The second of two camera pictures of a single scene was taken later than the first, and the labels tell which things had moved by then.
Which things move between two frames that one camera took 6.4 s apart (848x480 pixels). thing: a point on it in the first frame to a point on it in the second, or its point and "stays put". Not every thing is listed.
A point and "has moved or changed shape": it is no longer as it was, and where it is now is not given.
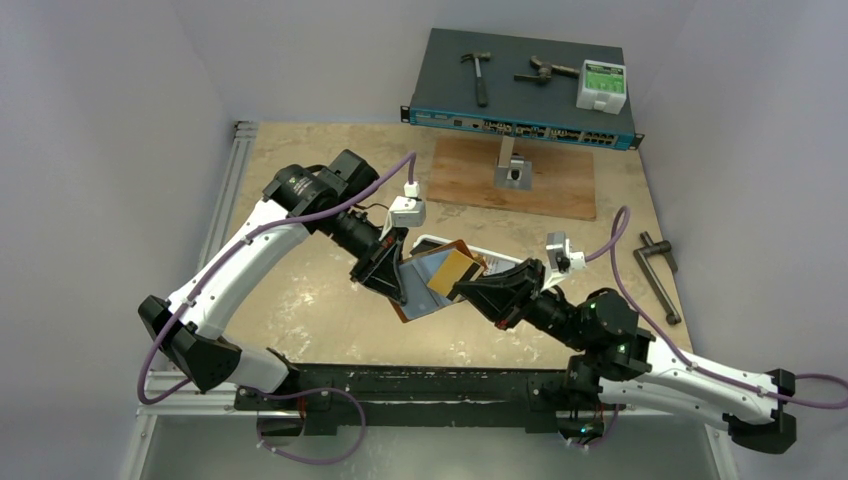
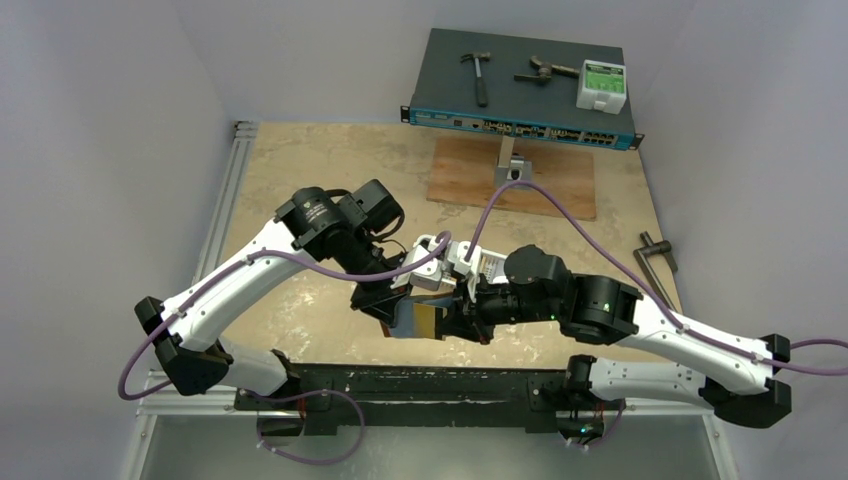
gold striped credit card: x=457 y=268 has moved or changed shape
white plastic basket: x=493 y=261 stays put
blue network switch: x=444 y=93 stays put
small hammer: x=482 y=98 stays put
